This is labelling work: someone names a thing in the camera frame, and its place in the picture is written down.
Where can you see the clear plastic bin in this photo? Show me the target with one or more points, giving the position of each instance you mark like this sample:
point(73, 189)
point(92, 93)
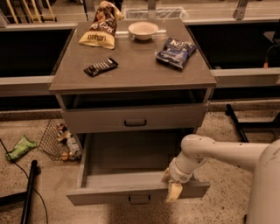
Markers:
point(158, 13)

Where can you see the grey top drawer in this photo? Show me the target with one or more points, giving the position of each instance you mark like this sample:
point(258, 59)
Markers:
point(92, 120)

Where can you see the black snack bar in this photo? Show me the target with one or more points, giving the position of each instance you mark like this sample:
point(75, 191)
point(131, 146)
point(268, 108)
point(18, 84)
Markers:
point(101, 67)

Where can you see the blue chip bag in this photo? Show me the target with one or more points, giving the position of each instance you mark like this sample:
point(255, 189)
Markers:
point(175, 53)

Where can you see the white bowl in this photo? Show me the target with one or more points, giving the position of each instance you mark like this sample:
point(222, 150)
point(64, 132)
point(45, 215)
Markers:
point(143, 30)

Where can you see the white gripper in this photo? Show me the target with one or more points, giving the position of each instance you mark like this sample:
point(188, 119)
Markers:
point(177, 176)

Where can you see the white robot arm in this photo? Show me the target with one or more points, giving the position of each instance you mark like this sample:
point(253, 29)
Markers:
point(262, 159)

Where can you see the black stand leg right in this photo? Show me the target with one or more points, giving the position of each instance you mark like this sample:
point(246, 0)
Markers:
point(242, 127)

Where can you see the brown yellow chip bag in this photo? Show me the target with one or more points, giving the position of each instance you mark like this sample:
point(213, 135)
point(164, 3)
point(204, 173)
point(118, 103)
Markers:
point(101, 32)

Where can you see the grey drawer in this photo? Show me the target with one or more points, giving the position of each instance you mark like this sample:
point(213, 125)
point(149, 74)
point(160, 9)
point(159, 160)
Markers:
point(125, 167)
point(92, 120)

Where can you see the wooden chair legs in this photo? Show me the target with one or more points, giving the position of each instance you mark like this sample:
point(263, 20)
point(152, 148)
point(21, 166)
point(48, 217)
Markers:
point(28, 11)

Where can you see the grey drawer cabinet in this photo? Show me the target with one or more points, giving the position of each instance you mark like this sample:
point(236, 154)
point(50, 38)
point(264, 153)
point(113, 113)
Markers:
point(139, 80)

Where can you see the wire basket with items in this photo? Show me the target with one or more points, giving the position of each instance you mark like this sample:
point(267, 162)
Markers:
point(58, 143)

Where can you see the green snack bag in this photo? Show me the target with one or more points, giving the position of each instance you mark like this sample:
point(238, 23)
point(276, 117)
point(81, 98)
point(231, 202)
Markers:
point(21, 147)

